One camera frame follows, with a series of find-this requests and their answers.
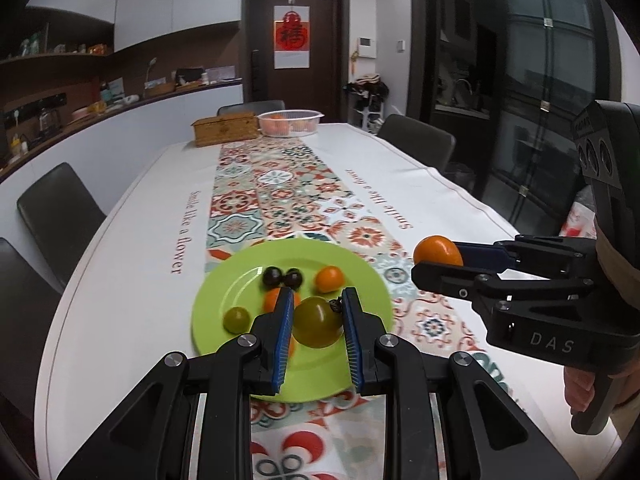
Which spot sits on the clear plastic fruit container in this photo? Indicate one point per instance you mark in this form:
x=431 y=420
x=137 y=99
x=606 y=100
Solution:
x=289 y=123

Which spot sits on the green plum with stem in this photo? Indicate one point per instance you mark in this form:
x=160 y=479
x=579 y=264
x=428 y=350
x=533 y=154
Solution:
x=316 y=324

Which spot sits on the large orange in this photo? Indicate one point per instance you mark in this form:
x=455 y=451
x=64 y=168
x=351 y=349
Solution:
x=291 y=347

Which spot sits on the orange tangerine centre front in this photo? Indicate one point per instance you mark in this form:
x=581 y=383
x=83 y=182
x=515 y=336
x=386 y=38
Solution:
x=271 y=298

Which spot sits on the grey chair table end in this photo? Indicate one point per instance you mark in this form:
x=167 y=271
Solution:
x=256 y=108

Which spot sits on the grey chair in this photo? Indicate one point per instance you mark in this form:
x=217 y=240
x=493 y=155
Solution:
x=62 y=216
x=427 y=144
x=28 y=305

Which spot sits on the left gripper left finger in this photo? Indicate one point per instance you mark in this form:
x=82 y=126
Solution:
x=252 y=363

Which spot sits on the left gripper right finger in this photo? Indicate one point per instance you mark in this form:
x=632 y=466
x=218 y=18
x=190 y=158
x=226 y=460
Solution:
x=382 y=364

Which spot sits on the orange oval kumquat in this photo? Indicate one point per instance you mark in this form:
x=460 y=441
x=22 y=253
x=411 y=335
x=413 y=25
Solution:
x=437 y=249

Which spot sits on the orange tangerine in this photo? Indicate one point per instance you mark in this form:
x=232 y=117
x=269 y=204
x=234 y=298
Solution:
x=271 y=298
x=329 y=279

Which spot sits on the grey chair right side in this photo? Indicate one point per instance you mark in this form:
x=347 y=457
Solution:
x=427 y=144

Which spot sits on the dark chestnut back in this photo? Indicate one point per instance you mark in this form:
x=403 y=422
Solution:
x=272 y=277

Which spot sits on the red poster on door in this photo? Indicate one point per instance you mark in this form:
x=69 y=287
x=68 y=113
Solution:
x=291 y=37

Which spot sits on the grey chair far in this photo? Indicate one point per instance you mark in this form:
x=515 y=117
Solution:
x=62 y=216

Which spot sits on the patterned table runner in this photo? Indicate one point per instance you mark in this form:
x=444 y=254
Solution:
x=278 y=203

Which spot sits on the orange tangerine centre back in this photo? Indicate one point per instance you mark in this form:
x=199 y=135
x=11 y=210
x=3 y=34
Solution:
x=329 y=279

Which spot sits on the right hand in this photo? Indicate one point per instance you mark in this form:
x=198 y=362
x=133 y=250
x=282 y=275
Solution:
x=579 y=389

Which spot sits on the grey chair near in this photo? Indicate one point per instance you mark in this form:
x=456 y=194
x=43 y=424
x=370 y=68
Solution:
x=28 y=305

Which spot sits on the green plum left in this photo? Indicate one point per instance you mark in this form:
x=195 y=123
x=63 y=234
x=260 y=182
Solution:
x=237 y=321

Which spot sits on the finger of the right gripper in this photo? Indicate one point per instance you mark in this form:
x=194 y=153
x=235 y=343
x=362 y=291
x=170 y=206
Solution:
x=486 y=256
x=452 y=281

